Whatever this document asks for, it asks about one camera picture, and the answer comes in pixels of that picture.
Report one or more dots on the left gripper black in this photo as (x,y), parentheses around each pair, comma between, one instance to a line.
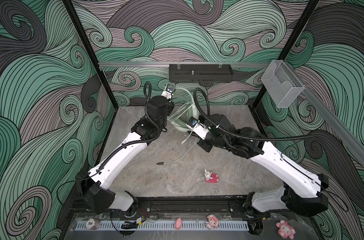
(168,109)

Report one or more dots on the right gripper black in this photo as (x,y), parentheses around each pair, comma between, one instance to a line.
(205,143)

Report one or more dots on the mint green headphones with cable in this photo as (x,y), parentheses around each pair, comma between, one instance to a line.
(179,118)

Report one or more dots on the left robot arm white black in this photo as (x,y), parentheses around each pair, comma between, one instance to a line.
(94,185)

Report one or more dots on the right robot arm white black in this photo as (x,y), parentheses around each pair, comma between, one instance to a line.
(302,191)

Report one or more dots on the pink toy on table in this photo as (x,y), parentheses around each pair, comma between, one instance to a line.
(209,177)

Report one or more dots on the pink white doll toy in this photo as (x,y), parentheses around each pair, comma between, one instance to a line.
(212,222)

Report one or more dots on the small pink figure toy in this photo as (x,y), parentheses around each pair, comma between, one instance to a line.
(178,224)

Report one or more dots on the pink pig plush toy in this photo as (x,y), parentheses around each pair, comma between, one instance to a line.
(285,230)

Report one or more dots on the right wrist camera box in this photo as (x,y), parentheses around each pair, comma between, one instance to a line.
(196,127)

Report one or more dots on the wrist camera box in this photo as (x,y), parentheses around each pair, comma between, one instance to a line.
(168,91)
(196,127)

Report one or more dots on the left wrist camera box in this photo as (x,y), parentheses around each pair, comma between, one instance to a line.
(168,91)

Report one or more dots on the black perforated wall tray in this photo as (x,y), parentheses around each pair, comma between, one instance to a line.
(206,75)

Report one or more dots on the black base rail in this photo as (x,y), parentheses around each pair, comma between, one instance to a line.
(197,204)

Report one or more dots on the aluminium wall rail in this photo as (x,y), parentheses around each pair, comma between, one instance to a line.
(143,64)

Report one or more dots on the clear plastic wall bin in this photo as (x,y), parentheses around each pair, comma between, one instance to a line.
(282,83)

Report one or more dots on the white slotted cable duct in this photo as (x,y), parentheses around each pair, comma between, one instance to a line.
(168,225)

